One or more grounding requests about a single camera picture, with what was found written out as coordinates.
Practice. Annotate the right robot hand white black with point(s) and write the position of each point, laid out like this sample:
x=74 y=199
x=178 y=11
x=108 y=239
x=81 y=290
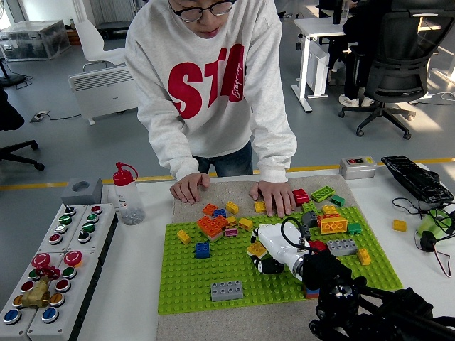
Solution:
x=277 y=241

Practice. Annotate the person's left hand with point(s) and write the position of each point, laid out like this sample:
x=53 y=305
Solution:
x=275 y=197

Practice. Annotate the person's right hand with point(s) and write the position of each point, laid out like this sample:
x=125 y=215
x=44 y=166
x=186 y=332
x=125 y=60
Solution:
x=190 y=188

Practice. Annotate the yellow on white brick stack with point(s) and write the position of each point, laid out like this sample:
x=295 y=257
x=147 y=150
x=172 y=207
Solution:
x=256 y=249

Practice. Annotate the orange layered brick stack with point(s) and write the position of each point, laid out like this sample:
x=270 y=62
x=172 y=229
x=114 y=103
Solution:
x=211 y=225

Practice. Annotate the green studded baseplate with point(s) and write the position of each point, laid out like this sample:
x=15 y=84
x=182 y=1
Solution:
x=185 y=284

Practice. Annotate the person's left forearm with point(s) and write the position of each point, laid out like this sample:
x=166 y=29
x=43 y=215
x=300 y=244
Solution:
x=275 y=152

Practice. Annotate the person's right forearm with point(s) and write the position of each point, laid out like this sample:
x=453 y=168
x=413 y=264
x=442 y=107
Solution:
x=170 y=152

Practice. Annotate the red sloped brick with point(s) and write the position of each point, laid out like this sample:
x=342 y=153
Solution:
x=300 y=196
x=318 y=245

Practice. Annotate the orange two-by-two brick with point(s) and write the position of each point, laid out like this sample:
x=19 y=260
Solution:
x=209 y=209

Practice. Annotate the dark grey sloped brick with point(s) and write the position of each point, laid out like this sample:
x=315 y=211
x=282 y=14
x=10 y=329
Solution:
x=309 y=219
x=305 y=232

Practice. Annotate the lime green long brick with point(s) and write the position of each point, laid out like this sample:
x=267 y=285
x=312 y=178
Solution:
x=309 y=207
x=322 y=194

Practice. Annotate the blue two-by-two brick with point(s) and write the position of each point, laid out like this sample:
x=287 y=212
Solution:
x=219 y=212
x=202 y=250

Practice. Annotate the pink small brick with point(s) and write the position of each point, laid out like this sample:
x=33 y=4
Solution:
x=231 y=232

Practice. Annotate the yellow narrow brick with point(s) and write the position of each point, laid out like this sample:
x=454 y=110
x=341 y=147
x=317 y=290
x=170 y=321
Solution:
x=183 y=236
x=363 y=256

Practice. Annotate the orange long brick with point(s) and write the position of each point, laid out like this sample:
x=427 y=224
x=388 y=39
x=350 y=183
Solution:
x=327 y=215

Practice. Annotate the yellow two-by-four brick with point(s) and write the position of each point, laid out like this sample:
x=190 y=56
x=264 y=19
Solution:
x=334 y=225

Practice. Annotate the dark green small brick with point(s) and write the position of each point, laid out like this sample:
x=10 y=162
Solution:
x=354 y=229
x=338 y=200

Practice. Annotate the grey two-by-four brick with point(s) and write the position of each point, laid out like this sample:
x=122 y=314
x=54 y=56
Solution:
x=226 y=290
x=341 y=247

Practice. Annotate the clear bottle red cap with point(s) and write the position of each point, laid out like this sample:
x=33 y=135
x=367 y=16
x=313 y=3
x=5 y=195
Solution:
x=128 y=206

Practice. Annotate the grey-brown mat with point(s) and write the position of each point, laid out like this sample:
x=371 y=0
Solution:
x=284 y=319

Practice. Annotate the grey four-button control box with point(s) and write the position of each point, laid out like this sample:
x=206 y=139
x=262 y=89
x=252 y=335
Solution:
x=65 y=219
x=106 y=227

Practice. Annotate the grey block round hole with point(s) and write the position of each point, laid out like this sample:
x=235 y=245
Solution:
x=92 y=193

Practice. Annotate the white panel heater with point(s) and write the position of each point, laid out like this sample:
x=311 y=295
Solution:
x=103 y=94

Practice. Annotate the white computer tower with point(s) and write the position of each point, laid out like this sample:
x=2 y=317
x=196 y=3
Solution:
x=318 y=71

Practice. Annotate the black wrapped keyboard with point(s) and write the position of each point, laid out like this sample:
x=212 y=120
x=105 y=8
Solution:
x=416 y=179

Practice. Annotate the seated person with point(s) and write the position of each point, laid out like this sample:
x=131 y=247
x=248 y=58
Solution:
x=353 y=78

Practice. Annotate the grey emergency-stop button box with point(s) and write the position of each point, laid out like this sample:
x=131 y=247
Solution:
x=71 y=319
x=41 y=260

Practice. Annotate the grey floor socket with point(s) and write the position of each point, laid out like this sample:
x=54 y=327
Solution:
x=39 y=116

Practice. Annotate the white standing desk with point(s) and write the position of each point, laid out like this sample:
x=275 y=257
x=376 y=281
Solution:
x=449 y=71
x=316 y=28

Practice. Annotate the white plastic chair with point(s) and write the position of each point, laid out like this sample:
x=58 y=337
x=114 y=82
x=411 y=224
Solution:
x=92 y=42

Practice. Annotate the black swivel chair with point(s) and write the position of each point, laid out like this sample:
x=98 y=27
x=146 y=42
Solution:
x=17 y=149

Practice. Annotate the black wheeled dolly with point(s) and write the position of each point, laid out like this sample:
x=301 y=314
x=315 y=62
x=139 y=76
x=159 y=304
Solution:
x=113 y=25

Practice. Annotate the black mesh office chair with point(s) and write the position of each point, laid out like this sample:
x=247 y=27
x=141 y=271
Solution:
x=401 y=64

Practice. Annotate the brass valve red handwheel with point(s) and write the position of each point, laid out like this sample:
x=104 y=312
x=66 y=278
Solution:
x=35 y=296

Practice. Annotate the black stand base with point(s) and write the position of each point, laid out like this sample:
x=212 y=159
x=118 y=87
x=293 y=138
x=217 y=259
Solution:
x=10 y=80

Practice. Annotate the clear storage crate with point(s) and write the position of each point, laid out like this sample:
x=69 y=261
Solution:
x=33 y=39

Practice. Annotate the grey switch box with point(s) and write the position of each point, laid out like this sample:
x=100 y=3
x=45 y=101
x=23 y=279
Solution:
x=357 y=170

